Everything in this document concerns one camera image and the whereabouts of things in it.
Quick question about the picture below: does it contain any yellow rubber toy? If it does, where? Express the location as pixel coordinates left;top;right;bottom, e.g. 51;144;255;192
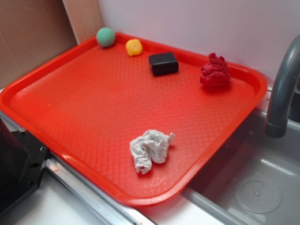
125;38;143;57

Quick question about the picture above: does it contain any grey sink basin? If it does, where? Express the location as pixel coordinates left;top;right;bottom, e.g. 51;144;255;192
182;87;300;225

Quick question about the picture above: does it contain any aluminium rail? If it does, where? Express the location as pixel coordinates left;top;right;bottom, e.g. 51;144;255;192
0;110;150;225

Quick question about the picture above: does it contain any black rectangular box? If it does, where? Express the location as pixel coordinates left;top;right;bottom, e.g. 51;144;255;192
148;52;179;76

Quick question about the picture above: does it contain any red plastic tray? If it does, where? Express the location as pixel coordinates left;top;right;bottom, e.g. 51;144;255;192
0;34;268;207

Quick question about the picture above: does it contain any brown cardboard panel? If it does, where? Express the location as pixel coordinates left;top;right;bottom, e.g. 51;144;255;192
0;0;104;88

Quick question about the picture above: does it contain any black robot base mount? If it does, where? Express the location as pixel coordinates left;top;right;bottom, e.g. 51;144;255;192
0;120;49;215

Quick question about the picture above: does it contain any green knitted ball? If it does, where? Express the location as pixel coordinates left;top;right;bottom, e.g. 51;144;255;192
96;27;116;47

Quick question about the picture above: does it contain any grey faucet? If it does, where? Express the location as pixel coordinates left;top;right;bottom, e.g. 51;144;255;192
264;36;300;138

